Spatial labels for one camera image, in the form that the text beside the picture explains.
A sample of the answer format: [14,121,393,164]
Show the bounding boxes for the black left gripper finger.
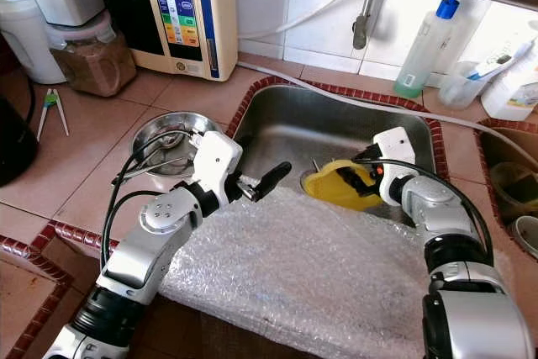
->
[254,162,293,200]

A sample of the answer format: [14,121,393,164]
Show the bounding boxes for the clear bubble wrap sheet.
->
[156,187,505,359]

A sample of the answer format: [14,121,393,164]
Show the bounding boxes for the round steel plate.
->
[130,112,219,182]

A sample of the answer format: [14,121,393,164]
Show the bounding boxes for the clear soap bottle blue cap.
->
[393,0,461,99]

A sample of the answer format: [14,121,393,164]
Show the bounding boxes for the clear plastic measuring cup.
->
[437,61,493,110]

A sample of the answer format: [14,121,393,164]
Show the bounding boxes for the cream water ionizer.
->
[92,0,238,81]

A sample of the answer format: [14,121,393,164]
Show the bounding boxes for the clear glass bowl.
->
[489,161,538,225]

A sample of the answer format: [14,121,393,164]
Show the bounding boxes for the black kettle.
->
[0,94,39,187]

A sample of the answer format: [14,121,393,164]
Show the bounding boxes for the white toothbrush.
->
[467,40,538,82]

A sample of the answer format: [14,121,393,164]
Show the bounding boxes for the white plastic jug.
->
[481,40,538,122]

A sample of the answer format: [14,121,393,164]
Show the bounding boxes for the white ceramic bowl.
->
[513,216,538,256]

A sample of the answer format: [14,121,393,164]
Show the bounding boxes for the brown powder plastic container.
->
[46,13,137,98]

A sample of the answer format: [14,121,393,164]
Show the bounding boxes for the white training chopsticks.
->
[38,88,79,141]

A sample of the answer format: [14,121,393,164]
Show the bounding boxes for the white canister green band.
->
[0,0,68,84]

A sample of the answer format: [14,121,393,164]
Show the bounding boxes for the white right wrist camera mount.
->
[374,126,421,204]

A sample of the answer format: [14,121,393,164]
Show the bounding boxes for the chrome wall faucet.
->
[351,0,430,50]

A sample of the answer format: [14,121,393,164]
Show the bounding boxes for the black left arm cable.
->
[98,129,203,272]

